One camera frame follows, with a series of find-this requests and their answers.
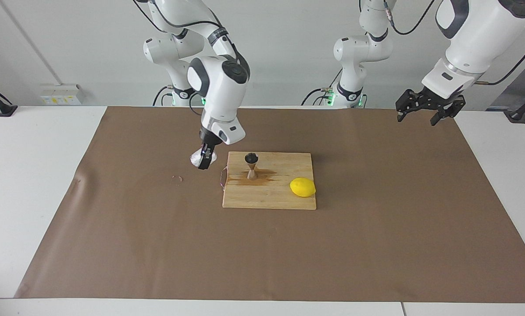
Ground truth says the yellow lemon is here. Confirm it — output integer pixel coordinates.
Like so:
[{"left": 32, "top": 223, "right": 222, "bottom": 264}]
[{"left": 289, "top": 177, "right": 317, "bottom": 198}]

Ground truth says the white wall socket box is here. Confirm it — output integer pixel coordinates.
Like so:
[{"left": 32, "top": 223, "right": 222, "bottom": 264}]
[{"left": 40, "top": 84, "right": 82, "bottom": 106}]

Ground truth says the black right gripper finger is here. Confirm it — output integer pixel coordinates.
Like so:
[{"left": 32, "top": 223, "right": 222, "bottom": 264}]
[{"left": 198, "top": 147, "right": 214, "bottom": 171}]

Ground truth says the brown paper table mat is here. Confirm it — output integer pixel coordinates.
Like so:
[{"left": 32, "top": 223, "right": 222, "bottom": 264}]
[{"left": 14, "top": 107, "right": 525, "bottom": 303}]

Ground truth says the steel double jigger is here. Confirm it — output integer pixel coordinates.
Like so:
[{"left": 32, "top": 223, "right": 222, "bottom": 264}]
[{"left": 244, "top": 152, "right": 260, "bottom": 181}]

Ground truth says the black base cable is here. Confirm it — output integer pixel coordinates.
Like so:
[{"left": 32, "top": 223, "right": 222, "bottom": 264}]
[
  {"left": 152, "top": 86, "right": 174, "bottom": 107},
  {"left": 301, "top": 81, "right": 338, "bottom": 106}
]

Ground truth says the wooden cutting board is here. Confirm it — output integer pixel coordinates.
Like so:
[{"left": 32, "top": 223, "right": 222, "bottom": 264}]
[{"left": 221, "top": 151, "right": 317, "bottom": 210}]

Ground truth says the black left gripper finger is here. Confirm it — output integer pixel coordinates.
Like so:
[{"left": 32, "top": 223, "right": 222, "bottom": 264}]
[
  {"left": 430, "top": 97, "right": 466, "bottom": 126},
  {"left": 396, "top": 90, "right": 422, "bottom": 122}
]

